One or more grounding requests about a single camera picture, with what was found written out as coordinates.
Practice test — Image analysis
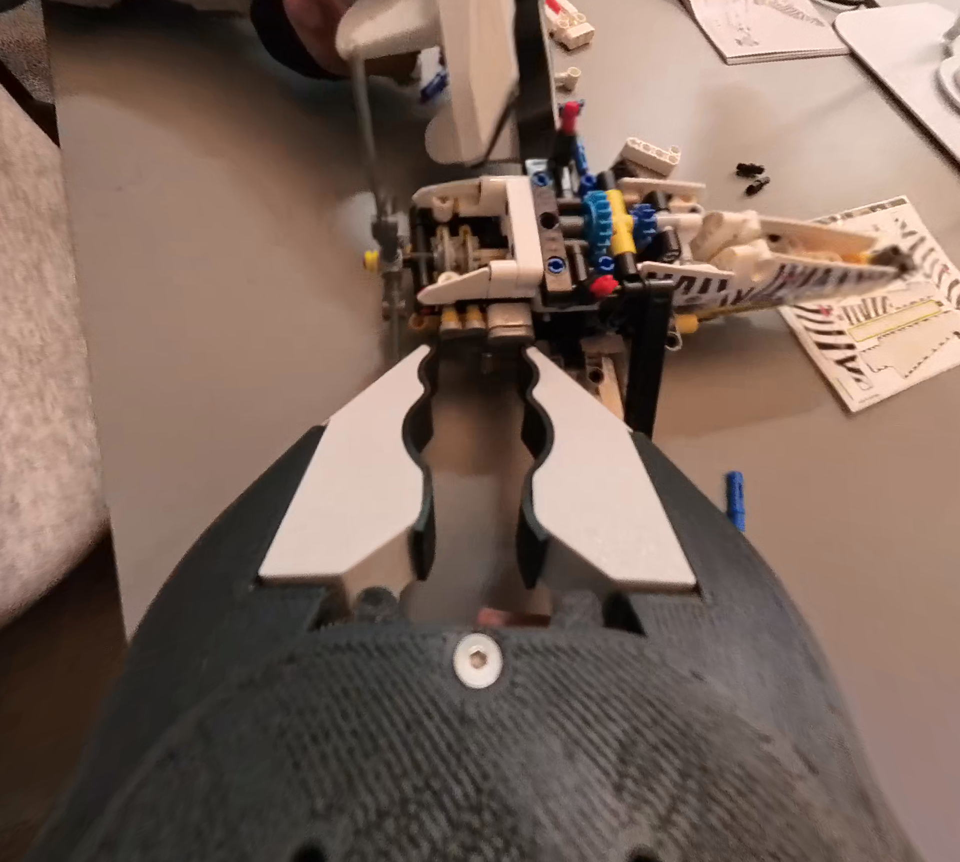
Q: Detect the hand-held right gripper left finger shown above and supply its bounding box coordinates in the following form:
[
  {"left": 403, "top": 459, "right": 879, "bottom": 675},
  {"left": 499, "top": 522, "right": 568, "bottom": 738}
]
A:
[{"left": 257, "top": 345, "right": 441, "bottom": 589}]

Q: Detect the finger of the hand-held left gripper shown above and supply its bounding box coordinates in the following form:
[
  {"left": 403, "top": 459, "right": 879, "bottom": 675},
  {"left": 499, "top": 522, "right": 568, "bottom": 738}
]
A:
[
  {"left": 423, "top": 0, "right": 522, "bottom": 163},
  {"left": 491, "top": 0, "right": 561, "bottom": 162}
]

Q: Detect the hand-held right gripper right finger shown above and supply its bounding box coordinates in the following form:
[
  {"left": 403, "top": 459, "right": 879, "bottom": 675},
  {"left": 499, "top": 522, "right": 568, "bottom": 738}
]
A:
[{"left": 516, "top": 346, "right": 700, "bottom": 595}]

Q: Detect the zebra striped lego plane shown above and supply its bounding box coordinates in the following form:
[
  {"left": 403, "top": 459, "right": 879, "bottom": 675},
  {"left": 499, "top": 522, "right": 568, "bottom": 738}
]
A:
[{"left": 363, "top": 99, "right": 918, "bottom": 432}]

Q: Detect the grey lego propeller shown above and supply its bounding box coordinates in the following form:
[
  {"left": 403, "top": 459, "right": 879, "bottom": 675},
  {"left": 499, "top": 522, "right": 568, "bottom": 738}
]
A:
[{"left": 348, "top": 48, "right": 412, "bottom": 362}]

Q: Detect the white lego wing assembly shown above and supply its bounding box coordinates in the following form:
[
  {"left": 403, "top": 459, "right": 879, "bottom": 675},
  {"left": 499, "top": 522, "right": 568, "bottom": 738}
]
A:
[{"left": 540, "top": 0, "right": 597, "bottom": 49}]

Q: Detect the white lego liftarm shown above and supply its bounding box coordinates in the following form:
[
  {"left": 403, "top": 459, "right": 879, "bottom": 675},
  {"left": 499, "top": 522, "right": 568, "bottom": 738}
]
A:
[{"left": 618, "top": 136, "right": 682, "bottom": 182}]

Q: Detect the zebra striped sticker sheet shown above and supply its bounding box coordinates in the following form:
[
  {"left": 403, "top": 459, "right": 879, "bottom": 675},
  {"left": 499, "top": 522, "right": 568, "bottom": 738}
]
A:
[{"left": 778, "top": 195, "right": 960, "bottom": 413}]

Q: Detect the grey hooded sweatshirt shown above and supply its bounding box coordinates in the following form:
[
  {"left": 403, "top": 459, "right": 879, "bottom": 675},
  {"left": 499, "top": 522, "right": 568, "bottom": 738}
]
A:
[{"left": 0, "top": 82, "right": 111, "bottom": 629}]

